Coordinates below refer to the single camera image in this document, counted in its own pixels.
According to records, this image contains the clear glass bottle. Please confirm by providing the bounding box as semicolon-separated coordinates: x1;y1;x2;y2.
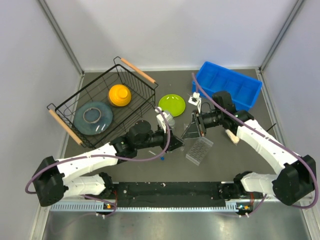
168;119;176;130

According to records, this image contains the clear test tube rack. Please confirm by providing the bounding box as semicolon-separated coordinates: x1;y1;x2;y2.
185;137;214;166

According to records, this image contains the orange ribbed bowl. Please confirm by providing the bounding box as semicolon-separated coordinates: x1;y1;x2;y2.
108;84;132;107

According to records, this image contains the beige sponge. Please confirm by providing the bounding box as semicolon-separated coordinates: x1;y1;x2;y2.
225;129;240;145

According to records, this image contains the purple cable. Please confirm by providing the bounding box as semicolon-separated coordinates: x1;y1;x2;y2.
24;106;172;195
191;72;320;210

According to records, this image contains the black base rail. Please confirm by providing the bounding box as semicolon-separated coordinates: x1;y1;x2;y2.
51;182;252;214

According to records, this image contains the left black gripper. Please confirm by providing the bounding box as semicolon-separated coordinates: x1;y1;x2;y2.
136;123;185;153

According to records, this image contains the blue ceramic plate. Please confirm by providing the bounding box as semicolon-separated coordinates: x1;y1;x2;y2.
73;101;113;136

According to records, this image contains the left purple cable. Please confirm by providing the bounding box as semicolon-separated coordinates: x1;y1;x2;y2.
24;106;172;195

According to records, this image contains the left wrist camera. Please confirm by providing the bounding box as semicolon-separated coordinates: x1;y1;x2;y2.
155;108;174;132

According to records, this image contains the blue capped test tube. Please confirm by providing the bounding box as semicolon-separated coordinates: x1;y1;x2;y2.
148;150;165;161

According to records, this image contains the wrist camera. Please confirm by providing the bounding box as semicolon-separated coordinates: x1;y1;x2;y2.
155;108;174;132
188;92;202;112

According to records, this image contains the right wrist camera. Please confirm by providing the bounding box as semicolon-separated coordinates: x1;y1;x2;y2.
188;92;202;112

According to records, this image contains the green plastic plate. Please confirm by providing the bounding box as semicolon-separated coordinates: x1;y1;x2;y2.
158;94;186;117

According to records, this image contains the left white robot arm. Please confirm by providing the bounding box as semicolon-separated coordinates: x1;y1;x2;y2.
31;120;184;207

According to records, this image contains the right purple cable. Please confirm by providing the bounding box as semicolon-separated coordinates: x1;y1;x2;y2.
191;72;320;210

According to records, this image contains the black wire basket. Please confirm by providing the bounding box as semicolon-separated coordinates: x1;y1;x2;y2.
47;56;158;149

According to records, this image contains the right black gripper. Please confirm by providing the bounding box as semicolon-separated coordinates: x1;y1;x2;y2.
182;109;224;140

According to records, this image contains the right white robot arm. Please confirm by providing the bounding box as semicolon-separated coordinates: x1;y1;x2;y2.
182;91;316;206

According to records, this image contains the blue plastic bin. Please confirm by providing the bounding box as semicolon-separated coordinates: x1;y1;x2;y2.
196;61;262;111

